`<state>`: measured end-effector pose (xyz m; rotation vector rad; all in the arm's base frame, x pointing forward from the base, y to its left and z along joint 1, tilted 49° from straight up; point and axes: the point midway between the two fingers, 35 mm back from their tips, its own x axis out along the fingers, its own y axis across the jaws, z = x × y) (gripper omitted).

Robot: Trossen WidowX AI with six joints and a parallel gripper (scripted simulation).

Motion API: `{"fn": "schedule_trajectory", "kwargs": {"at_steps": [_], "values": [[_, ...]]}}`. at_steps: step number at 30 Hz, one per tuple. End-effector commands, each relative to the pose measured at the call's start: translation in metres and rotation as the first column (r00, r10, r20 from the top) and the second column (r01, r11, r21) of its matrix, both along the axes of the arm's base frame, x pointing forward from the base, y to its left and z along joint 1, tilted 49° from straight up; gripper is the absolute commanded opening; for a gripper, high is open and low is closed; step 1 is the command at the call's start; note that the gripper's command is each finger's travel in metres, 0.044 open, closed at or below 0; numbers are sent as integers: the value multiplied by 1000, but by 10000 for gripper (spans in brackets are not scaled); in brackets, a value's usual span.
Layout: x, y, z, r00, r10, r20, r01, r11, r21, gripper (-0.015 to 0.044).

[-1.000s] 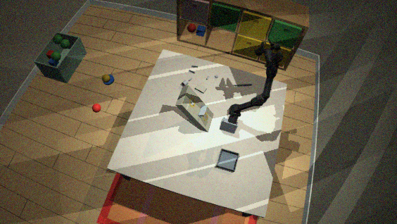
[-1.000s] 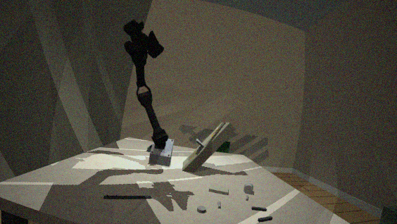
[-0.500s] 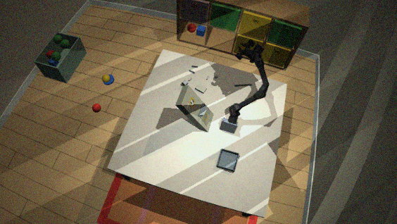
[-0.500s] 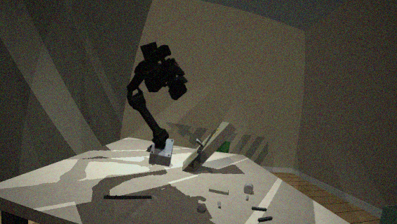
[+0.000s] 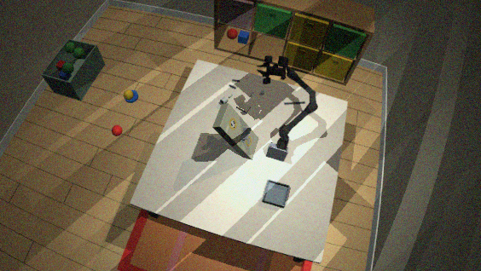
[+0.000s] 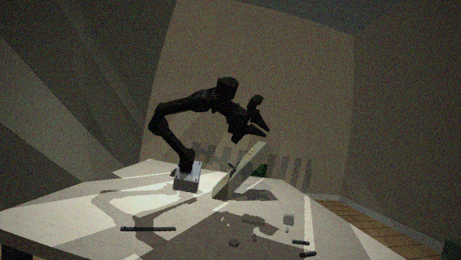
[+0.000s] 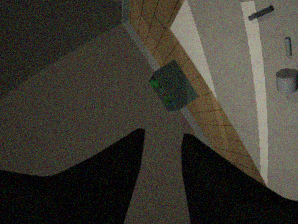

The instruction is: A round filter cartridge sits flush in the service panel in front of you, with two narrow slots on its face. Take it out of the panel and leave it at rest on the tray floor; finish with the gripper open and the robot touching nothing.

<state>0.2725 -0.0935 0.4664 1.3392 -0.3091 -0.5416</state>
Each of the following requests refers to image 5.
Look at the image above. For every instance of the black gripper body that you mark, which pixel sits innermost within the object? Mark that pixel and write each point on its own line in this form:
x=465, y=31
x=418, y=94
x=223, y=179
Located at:
x=270, y=70

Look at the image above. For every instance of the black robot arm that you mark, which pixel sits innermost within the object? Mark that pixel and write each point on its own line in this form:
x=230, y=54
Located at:
x=311, y=107

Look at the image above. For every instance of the grey panel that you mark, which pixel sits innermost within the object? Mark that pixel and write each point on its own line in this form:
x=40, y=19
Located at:
x=232, y=135

